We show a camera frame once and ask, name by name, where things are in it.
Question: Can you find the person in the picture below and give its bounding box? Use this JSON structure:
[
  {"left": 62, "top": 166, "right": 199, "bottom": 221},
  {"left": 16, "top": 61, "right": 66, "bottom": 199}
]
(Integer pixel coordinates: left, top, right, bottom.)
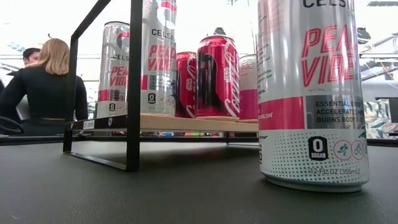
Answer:
[
  {"left": 6, "top": 47, "right": 42, "bottom": 77},
  {"left": 0, "top": 37, "right": 89, "bottom": 136}
]

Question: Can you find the black curved cable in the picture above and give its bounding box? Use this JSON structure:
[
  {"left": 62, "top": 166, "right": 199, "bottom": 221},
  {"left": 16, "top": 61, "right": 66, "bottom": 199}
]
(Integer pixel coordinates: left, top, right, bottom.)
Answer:
[{"left": 0, "top": 116, "right": 24, "bottom": 135}]

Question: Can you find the black aluminium rig frame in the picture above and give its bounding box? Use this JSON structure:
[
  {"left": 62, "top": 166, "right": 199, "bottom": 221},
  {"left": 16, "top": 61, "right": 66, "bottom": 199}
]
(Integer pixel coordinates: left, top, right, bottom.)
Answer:
[{"left": 0, "top": 135, "right": 398, "bottom": 147}]

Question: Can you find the white pink Spindrift can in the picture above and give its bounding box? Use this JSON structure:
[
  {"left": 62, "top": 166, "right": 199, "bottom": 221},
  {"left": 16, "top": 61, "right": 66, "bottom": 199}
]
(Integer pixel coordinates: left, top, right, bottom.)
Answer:
[{"left": 238, "top": 53, "right": 259, "bottom": 121}]

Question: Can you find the leaf-patterned cloth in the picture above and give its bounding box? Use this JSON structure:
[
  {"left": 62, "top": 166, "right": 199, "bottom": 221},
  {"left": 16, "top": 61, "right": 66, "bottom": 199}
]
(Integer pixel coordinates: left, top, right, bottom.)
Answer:
[{"left": 363, "top": 98, "right": 392, "bottom": 139}]

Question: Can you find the wooden shelf with black frame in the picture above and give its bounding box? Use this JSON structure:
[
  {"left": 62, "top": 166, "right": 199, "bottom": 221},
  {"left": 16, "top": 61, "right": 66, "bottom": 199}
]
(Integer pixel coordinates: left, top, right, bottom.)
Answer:
[{"left": 63, "top": 0, "right": 259, "bottom": 172}]

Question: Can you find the red Coca-Cola can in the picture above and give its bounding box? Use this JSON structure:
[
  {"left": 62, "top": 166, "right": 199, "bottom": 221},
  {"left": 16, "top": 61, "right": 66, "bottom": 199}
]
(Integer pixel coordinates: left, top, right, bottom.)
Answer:
[
  {"left": 195, "top": 34, "right": 241, "bottom": 121},
  {"left": 175, "top": 51, "right": 197, "bottom": 119}
]

